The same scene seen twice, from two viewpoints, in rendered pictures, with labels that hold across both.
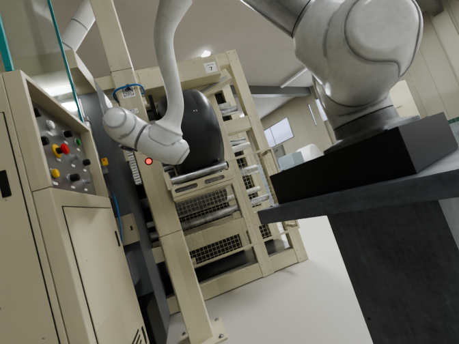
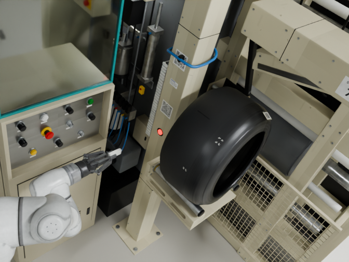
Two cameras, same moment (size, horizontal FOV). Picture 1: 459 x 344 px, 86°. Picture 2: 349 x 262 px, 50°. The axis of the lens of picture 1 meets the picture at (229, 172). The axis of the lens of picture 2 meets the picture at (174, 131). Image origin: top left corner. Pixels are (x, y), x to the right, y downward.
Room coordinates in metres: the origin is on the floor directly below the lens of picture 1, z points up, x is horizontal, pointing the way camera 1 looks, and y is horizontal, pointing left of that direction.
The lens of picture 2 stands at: (0.53, -0.65, 2.39)
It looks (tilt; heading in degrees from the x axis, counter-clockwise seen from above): 43 degrees down; 48
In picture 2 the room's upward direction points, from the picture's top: 18 degrees clockwise
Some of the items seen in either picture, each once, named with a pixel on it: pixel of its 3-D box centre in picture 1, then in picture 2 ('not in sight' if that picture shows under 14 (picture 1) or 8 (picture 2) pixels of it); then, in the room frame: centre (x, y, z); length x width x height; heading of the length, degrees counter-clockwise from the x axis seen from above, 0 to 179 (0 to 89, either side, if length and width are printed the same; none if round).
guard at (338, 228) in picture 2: (233, 203); (248, 205); (1.93, 0.04, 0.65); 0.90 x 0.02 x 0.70; 102
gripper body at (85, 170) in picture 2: not in sight; (85, 167); (0.99, 0.34, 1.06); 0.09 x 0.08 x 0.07; 12
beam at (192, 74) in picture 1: (180, 80); (316, 48); (1.88, 0.14, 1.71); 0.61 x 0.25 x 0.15; 102
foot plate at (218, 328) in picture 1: (201, 335); (137, 230); (1.49, 0.45, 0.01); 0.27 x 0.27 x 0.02; 12
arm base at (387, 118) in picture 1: (370, 127); not in sight; (0.67, -0.40, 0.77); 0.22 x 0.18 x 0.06; 117
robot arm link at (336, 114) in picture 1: (346, 81); not in sight; (0.65, -0.38, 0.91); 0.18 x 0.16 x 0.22; 164
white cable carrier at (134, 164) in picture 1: (129, 145); (159, 101); (1.44, 0.52, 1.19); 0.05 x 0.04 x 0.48; 12
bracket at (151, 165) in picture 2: (170, 184); (174, 155); (1.52, 0.37, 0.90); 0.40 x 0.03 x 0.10; 12
